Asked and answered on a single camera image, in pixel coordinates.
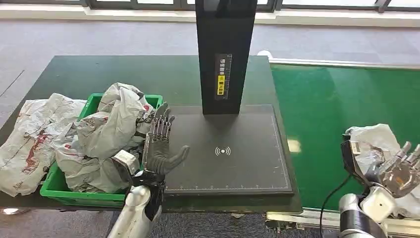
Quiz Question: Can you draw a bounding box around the black yellow warning label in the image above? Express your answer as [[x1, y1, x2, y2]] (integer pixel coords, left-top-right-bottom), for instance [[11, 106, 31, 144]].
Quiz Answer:
[[214, 53, 233, 100]]

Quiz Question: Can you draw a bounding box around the dark right wrist camera box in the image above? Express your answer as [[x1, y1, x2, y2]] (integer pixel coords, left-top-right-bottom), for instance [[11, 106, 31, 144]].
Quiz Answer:
[[340, 133, 372, 188]]

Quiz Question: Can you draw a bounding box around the black scanner base plate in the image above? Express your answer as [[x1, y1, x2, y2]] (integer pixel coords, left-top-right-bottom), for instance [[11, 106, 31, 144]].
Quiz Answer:
[[163, 105, 294, 195]]

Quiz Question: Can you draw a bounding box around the black scanner column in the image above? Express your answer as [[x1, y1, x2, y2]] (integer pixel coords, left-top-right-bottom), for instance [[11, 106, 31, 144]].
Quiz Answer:
[[195, 0, 258, 115]]

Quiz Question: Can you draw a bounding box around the green plastic crate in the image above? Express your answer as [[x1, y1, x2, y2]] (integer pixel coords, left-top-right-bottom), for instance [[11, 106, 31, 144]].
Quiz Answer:
[[40, 93, 164, 208]]

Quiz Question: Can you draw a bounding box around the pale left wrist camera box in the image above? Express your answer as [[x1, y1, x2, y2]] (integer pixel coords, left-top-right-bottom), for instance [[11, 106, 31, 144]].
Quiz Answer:
[[111, 149, 141, 185]]

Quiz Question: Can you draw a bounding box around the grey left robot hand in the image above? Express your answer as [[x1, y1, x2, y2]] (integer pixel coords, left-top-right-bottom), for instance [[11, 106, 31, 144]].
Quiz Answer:
[[143, 102, 191, 180]]

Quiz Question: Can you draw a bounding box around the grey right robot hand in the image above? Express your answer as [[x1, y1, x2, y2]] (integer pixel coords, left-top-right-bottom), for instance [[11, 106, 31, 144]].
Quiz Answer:
[[376, 141, 420, 199]]

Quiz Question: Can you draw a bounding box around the white window sill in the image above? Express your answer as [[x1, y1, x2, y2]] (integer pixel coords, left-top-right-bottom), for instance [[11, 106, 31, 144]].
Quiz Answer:
[[0, 3, 420, 29]]

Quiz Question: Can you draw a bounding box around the pale metal conveyor frame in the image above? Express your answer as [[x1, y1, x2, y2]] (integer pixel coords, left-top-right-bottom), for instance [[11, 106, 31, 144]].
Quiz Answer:
[[257, 50, 420, 238]]

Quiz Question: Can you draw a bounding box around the flat red-printed white parcel bag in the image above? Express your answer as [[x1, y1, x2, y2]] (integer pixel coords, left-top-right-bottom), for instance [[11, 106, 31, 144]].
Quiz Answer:
[[0, 93, 87, 198]]

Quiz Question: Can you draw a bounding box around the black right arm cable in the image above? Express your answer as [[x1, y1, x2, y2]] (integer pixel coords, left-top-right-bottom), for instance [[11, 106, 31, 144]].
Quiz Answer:
[[319, 173, 352, 238]]

